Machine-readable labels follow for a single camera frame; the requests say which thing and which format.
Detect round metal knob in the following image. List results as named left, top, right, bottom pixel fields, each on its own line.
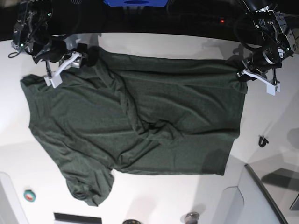
left=184, top=212, right=199, bottom=224

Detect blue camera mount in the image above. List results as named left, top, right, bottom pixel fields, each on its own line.
left=104, top=0, right=168, bottom=7

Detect dark green t-shirt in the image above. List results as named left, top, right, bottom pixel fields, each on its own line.
left=20, top=48, right=248, bottom=206

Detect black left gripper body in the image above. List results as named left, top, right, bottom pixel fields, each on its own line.
left=242, top=47, right=282, bottom=74

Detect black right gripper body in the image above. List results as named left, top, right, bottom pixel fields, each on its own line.
left=33, top=40, right=68, bottom=64

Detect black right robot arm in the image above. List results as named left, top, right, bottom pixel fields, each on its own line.
left=8, top=0, right=89, bottom=88

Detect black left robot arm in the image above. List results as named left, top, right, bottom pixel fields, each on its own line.
left=233, top=0, right=299, bottom=96

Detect green red tape roll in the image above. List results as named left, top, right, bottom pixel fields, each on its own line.
left=23, top=189, right=36, bottom=202

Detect small black clip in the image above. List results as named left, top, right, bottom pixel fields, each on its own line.
left=258, top=135, right=269, bottom=148

